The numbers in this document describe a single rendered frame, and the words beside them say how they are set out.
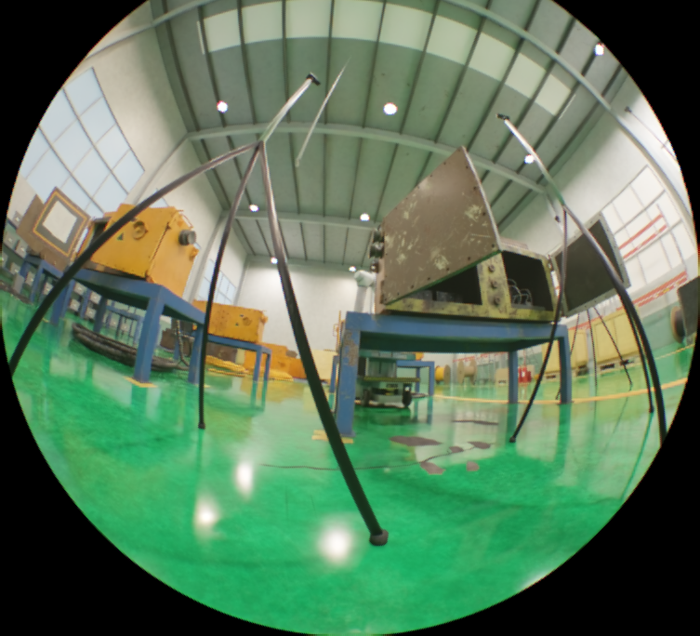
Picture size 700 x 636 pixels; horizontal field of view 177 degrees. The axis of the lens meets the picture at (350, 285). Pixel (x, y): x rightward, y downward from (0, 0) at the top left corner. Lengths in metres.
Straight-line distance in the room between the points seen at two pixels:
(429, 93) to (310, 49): 4.39
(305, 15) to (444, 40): 4.39
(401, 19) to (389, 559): 9.04
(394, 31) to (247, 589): 9.02
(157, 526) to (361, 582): 0.29
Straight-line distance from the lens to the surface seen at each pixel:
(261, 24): 9.40
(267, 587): 0.37
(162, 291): 1.62
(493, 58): 9.58
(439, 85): 9.26
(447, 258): 0.86
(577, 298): 1.97
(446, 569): 0.42
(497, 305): 1.52
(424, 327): 1.24
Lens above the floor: 0.30
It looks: 23 degrees up
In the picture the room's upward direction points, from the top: 5 degrees clockwise
